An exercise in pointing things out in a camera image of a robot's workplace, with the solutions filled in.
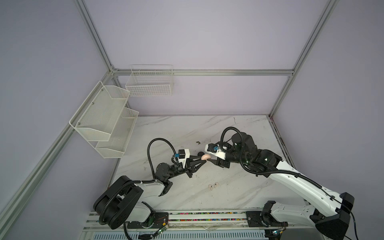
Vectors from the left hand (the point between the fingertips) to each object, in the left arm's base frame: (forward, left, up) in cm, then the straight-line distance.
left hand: (205, 159), depth 70 cm
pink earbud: (-5, -4, -22) cm, 23 cm away
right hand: (+2, -2, +5) cm, 5 cm away
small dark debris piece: (+26, +3, -23) cm, 35 cm away
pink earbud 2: (-4, -8, -23) cm, 25 cm away
